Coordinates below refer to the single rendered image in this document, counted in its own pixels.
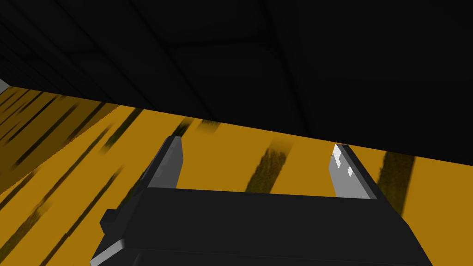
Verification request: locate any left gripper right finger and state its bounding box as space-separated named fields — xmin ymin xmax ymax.
xmin=328 ymin=144 xmax=378 ymax=200

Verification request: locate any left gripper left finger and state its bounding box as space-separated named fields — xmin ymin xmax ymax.
xmin=142 ymin=135 xmax=184 ymax=190

